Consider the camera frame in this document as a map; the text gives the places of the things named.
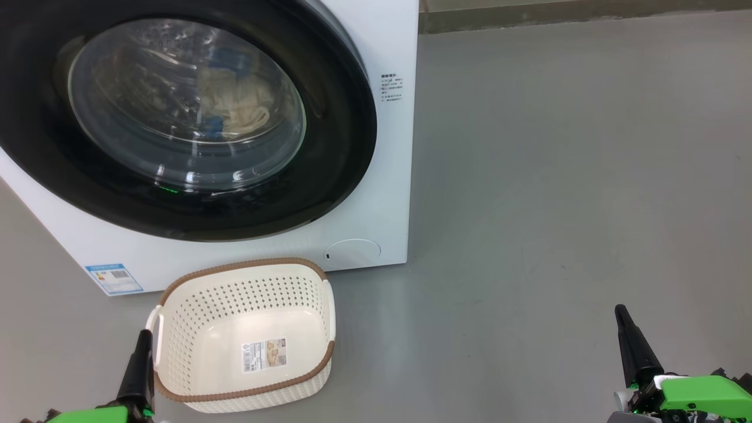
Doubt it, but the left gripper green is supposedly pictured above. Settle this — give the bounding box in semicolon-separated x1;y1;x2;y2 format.
44;330;156;423

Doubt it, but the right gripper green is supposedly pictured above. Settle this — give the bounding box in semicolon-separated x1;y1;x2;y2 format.
608;304;752;423

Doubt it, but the black round glass washer door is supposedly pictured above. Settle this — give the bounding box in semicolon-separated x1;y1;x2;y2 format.
0;0;378;242

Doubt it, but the washing machine drum with laundry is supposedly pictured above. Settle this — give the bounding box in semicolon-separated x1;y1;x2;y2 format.
68;18;306;177

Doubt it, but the white front-load washing machine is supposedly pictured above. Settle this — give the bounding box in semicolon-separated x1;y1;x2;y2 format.
0;0;419;296

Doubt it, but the printed black text label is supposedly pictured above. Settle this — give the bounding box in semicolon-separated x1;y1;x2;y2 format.
380;73;405;103

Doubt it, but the blue energy label sticker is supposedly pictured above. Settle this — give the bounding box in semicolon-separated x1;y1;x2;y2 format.
85;263;144;296

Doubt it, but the cream perforated laundry basket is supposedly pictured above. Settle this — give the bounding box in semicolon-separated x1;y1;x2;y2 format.
145;257;336;414

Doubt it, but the paper label inside basket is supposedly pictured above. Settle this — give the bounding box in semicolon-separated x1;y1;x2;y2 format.
241;338;288;374

